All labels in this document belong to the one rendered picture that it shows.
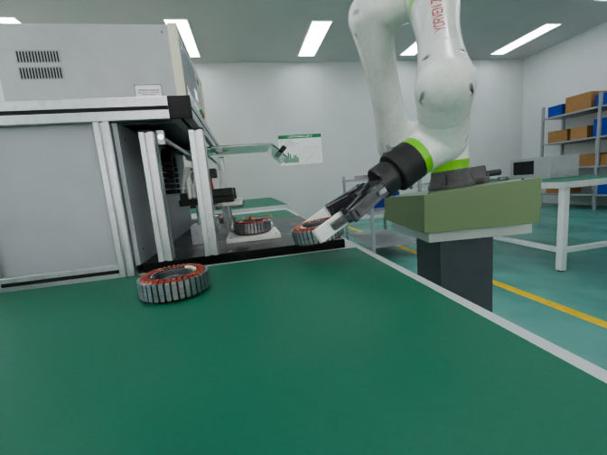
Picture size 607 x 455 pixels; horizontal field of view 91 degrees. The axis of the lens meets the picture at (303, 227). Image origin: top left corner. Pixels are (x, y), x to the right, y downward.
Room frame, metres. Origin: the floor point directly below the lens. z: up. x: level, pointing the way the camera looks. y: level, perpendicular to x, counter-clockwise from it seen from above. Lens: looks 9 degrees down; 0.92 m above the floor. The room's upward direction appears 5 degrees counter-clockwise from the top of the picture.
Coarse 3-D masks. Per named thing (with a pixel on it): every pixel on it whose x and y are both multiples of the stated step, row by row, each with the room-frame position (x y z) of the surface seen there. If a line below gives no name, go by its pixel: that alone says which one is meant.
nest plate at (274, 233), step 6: (276, 228) 0.92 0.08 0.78; (234, 234) 0.88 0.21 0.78; (258, 234) 0.84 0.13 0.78; (264, 234) 0.83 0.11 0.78; (270, 234) 0.82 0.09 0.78; (276, 234) 0.82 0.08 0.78; (228, 240) 0.80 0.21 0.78; (234, 240) 0.80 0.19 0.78; (240, 240) 0.80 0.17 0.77; (246, 240) 0.81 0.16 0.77; (252, 240) 0.81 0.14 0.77
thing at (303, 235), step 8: (304, 224) 0.67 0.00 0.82; (312, 224) 0.67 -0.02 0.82; (320, 224) 0.66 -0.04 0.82; (296, 232) 0.60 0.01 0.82; (304, 232) 0.59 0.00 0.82; (312, 232) 0.58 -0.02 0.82; (296, 240) 0.61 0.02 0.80; (304, 240) 0.59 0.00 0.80; (312, 240) 0.58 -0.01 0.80; (328, 240) 0.58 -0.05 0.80
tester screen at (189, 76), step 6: (180, 48) 0.80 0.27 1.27; (186, 60) 0.89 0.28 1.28; (186, 66) 0.87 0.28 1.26; (186, 72) 0.86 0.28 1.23; (192, 72) 0.99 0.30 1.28; (186, 78) 0.84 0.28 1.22; (192, 78) 0.97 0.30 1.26; (186, 84) 0.83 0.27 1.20; (192, 84) 0.95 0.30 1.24; (186, 90) 0.81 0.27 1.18; (192, 96) 0.92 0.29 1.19
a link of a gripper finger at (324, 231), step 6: (336, 216) 0.58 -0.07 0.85; (324, 222) 0.58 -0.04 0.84; (330, 222) 0.58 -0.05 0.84; (348, 222) 0.58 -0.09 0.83; (318, 228) 0.57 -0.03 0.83; (324, 228) 0.57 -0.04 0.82; (330, 228) 0.58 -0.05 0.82; (318, 234) 0.57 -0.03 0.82; (324, 234) 0.57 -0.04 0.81; (330, 234) 0.58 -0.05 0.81; (318, 240) 0.57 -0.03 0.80; (324, 240) 0.57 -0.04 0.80
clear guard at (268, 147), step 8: (240, 144) 1.06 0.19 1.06; (248, 144) 1.07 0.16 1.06; (256, 144) 1.07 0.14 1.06; (264, 144) 1.08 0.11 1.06; (272, 144) 1.08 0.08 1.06; (216, 152) 1.17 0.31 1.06; (224, 152) 1.19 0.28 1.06; (232, 152) 1.21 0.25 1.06; (240, 152) 1.24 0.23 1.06; (248, 152) 1.26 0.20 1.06; (256, 152) 1.28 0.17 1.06; (264, 152) 1.31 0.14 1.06; (272, 152) 1.21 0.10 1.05; (280, 152) 1.09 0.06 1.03; (280, 160) 1.24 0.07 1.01
